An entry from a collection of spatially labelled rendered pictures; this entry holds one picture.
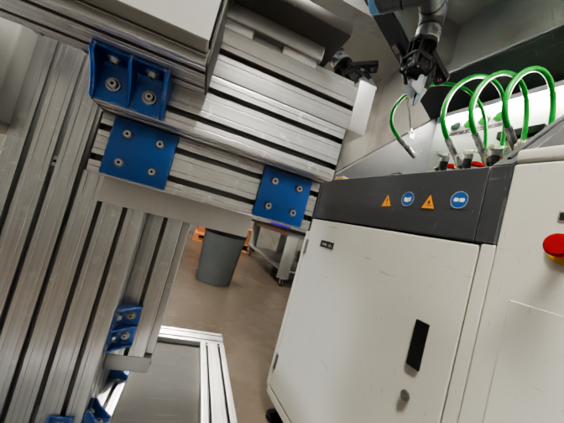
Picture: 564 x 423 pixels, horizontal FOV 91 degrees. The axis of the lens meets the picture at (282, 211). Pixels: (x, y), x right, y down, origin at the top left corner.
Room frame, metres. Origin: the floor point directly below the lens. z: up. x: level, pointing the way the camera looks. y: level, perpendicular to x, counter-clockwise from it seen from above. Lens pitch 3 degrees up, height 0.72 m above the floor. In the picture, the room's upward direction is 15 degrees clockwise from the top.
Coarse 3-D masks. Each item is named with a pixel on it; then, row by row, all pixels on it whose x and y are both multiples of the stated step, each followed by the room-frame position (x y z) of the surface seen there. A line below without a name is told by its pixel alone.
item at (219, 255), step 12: (204, 240) 2.78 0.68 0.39; (216, 240) 2.69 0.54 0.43; (228, 240) 2.70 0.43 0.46; (240, 240) 2.78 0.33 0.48; (204, 252) 2.75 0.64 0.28; (216, 252) 2.69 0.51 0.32; (228, 252) 2.72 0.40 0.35; (240, 252) 2.86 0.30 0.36; (204, 264) 2.73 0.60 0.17; (216, 264) 2.71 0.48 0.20; (228, 264) 2.76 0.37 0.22; (204, 276) 2.73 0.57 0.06; (216, 276) 2.72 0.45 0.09; (228, 276) 2.80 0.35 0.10
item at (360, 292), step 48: (336, 240) 0.95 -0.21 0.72; (384, 240) 0.76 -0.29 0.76; (432, 240) 0.63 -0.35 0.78; (336, 288) 0.90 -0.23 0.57; (384, 288) 0.72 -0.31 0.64; (432, 288) 0.61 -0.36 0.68; (288, 336) 1.09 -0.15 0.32; (336, 336) 0.85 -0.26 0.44; (384, 336) 0.69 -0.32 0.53; (432, 336) 0.58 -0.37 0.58; (288, 384) 1.01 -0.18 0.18; (336, 384) 0.80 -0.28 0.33; (384, 384) 0.66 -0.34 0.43; (432, 384) 0.56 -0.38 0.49
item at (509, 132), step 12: (528, 72) 0.68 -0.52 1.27; (540, 72) 0.71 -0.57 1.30; (552, 84) 0.73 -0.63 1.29; (504, 96) 0.66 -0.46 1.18; (552, 96) 0.74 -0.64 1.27; (504, 108) 0.66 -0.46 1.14; (552, 108) 0.74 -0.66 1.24; (504, 120) 0.66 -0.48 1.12; (552, 120) 0.74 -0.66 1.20; (504, 132) 0.68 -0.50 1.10
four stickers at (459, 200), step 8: (408, 192) 0.72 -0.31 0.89; (456, 192) 0.60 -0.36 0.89; (464, 192) 0.59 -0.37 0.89; (384, 200) 0.79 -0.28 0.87; (392, 200) 0.76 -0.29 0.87; (408, 200) 0.72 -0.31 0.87; (424, 200) 0.67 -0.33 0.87; (432, 200) 0.65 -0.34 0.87; (456, 200) 0.60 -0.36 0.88; (464, 200) 0.58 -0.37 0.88; (424, 208) 0.67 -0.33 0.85; (432, 208) 0.65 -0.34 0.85; (464, 208) 0.58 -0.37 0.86
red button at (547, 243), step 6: (552, 234) 0.41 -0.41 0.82; (558, 234) 0.41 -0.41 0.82; (546, 240) 0.42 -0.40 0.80; (552, 240) 0.41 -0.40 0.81; (558, 240) 0.40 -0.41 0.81; (546, 246) 0.41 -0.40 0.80; (552, 246) 0.41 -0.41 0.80; (558, 246) 0.40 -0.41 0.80; (546, 252) 0.42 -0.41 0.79; (552, 252) 0.41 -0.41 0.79; (558, 252) 0.40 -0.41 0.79; (552, 258) 0.43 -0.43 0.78; (558, 258) 0.43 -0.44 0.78
